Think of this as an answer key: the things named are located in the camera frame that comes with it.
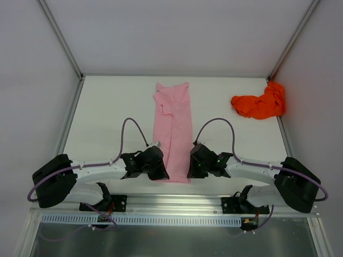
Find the pink t shirt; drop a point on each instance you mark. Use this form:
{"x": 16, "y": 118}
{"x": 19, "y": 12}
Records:
{"x": 173, "y": 129}

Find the aluminium frame post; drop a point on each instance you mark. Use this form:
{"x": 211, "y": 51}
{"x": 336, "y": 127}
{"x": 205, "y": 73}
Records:
{"x": 310, "y": 10}
{"x": 43, "y": 5}

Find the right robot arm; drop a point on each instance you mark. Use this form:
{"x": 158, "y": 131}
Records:
{"x": 287, "y": 183}

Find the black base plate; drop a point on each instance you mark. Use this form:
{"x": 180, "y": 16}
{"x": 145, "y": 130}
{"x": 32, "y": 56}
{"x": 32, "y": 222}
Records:
{"x": 232, "y": 205}
{"x": 109, "y": 203}

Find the right aluminium frame post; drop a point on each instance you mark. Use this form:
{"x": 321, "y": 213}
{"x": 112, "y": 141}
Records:
{"x": 310, "y": 10}

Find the orange t shirt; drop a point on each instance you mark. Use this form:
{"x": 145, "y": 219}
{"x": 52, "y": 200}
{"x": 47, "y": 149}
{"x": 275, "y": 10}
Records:
{"x": 270, "y": 104}

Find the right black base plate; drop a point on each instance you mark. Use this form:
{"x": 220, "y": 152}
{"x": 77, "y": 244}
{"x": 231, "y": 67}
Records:
{"x": 232, "y": 205}

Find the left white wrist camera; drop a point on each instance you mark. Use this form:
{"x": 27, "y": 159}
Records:
{"x": 157, "y": 144}

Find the slotted cable duct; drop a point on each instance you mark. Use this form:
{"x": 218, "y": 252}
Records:
{"x": 157, "y": 220}

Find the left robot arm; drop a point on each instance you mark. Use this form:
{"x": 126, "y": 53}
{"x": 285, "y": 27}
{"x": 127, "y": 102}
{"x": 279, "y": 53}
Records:
{"x": 63, "y": 180}

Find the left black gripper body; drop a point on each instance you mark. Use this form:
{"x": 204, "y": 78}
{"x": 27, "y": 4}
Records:
{"x": 159, "y": 166}

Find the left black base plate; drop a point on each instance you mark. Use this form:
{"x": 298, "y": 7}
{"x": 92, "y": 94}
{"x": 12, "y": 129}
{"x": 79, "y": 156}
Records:
{"x": 109, "y": 203}

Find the left aluminium frame post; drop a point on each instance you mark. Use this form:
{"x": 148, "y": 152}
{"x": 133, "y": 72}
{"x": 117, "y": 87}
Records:
{"x": 43, "y": 5}

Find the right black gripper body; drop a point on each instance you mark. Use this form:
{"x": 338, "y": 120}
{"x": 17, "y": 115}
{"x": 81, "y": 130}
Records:
{"x": 196, "y": 165}

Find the aluminium mounting rail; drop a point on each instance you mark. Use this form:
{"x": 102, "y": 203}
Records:
{"x": 172, "y": 204}

